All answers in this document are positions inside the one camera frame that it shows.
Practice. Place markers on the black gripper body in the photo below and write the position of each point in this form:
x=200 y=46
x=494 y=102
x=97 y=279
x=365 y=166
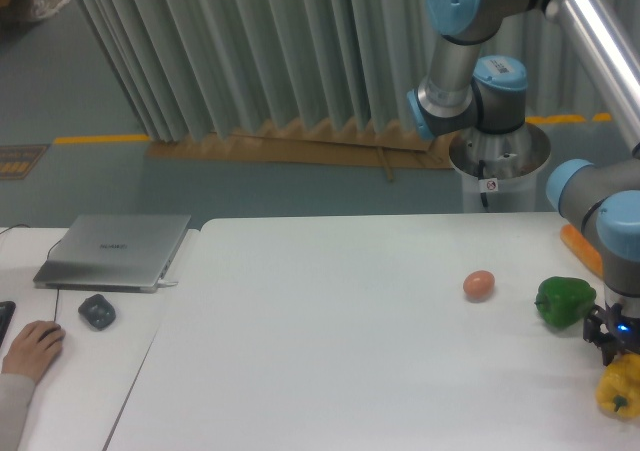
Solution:
x=612 y=323

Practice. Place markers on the yellow bell pepper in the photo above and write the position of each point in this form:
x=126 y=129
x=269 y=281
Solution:
x=617 y=392

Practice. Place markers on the black computer mouse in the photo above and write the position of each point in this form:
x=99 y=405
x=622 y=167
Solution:
x=51 y=335

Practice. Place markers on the grey sleeved forearm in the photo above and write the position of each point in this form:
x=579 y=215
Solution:
x=16 y=395

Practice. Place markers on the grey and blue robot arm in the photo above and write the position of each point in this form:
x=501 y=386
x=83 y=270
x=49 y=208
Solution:
x=466 y=91

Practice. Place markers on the green bell pepper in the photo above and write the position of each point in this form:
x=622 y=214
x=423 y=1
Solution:
x=563 y=301

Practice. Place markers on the person's bare hand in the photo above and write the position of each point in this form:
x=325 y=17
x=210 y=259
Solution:
x=26 y=357

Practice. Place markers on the orange bread loaf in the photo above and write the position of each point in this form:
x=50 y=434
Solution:
x=582 y=249

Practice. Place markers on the brown egg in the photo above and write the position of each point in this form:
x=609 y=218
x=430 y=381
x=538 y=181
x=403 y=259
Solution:
x=479 y=285

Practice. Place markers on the brown cardboard sheet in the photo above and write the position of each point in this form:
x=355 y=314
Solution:
x=393 y=148

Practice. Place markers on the silver closed laptop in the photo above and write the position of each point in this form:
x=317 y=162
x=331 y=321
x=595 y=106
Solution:
x=114 y=252

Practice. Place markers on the pale green folding curtain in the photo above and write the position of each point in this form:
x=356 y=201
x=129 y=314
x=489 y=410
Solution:
x=191 y=67

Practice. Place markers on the small black controller device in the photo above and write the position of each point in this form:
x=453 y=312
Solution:
x=98 y=312

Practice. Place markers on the black keyboard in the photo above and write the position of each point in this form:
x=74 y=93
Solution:
x=7 y=310

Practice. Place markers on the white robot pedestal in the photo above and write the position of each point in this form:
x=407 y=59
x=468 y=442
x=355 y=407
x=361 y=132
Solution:
x=499 y=172

